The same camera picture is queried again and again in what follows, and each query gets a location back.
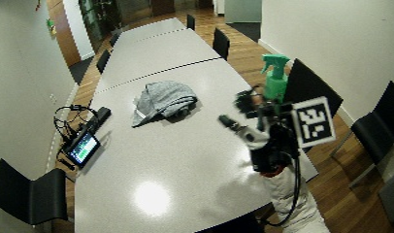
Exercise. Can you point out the green spray bottle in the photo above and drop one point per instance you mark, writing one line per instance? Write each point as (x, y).
(276, 81)

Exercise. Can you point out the white marker cube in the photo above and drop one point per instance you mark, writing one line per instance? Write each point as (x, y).
(313, 121)

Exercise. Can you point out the dark floor mat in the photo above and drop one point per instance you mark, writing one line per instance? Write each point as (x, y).
(246, 30)

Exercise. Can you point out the wooden door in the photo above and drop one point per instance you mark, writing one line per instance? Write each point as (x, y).
(65, 35)

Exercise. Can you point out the black bar camera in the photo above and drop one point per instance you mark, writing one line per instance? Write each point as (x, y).
(103, 115)

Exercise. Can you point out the green wall sign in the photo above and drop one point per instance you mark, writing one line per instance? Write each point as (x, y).
(52, 26)

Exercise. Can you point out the black tablet with lit screen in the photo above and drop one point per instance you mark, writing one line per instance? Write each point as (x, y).
(83, 149)

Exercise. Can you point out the grey folded cloth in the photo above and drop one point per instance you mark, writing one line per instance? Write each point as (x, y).
(164, 98)

